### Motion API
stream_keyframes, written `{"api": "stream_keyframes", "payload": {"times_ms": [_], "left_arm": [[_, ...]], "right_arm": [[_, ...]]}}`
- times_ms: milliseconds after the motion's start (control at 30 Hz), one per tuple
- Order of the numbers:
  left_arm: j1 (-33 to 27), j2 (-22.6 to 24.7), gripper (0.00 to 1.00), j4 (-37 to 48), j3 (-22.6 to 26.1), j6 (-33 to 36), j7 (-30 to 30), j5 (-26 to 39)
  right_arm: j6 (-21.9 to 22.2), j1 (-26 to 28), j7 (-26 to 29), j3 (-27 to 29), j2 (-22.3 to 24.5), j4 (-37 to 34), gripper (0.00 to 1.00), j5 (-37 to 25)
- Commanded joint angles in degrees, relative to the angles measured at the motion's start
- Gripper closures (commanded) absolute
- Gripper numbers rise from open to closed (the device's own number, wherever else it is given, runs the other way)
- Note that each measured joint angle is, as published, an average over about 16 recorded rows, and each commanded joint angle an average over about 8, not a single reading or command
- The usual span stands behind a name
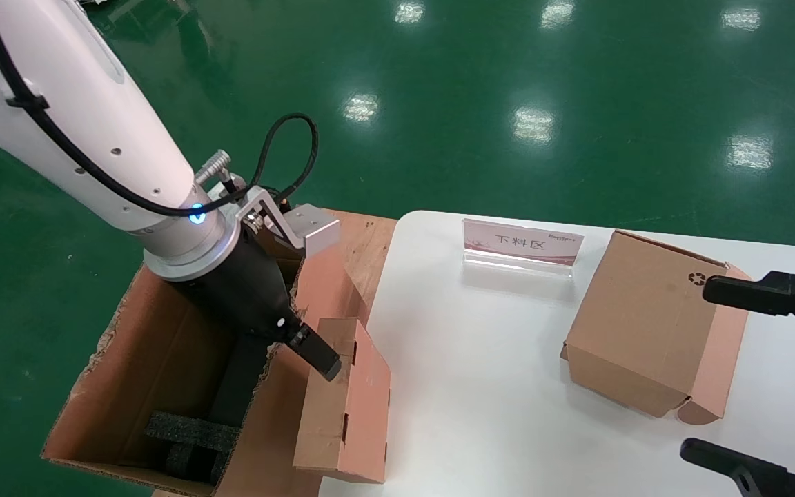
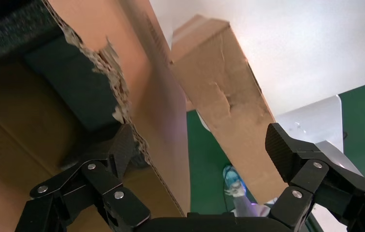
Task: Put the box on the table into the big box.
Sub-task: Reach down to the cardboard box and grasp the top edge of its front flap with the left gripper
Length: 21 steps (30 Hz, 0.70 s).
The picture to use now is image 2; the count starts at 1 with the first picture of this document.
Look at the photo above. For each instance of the long black foam insert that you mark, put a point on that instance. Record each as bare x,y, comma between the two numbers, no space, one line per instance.
9,38

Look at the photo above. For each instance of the light grey robot base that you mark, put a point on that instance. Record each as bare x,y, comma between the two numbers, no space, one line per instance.
316,118

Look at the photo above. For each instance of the big open cardboard box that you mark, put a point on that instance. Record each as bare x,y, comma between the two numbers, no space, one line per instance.
156,112

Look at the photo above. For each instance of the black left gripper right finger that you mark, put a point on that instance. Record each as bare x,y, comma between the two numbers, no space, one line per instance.
329,189

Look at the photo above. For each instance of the grey trouser leg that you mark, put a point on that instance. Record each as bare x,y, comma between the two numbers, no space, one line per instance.
252,208

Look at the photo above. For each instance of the narrow small cardboard box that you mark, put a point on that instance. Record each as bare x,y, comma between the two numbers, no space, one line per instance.
227,96

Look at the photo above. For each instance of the blue white sneaker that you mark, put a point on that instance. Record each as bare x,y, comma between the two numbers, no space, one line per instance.
233,181

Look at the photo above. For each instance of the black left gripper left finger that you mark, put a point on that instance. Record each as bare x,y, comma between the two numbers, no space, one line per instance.
105,192

